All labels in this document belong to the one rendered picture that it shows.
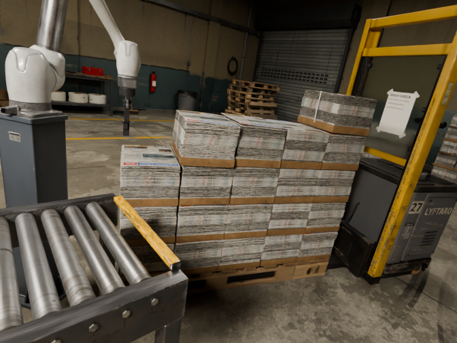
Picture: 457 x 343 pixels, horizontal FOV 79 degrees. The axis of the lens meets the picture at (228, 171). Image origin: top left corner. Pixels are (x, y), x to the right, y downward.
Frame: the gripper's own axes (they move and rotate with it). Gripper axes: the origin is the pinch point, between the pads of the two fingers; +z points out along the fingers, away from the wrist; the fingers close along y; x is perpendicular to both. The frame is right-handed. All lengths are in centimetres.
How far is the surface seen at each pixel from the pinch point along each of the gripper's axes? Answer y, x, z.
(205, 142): -19.5, -36.9, -0.2
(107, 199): -50, 7, 16
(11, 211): -58, 33, 16
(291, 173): -18, -93, 16
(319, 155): -19, -109, 3
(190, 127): -19.9, -28.4, -7.1
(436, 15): -16, -169, -85
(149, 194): -18.5, -11.6, 28.9
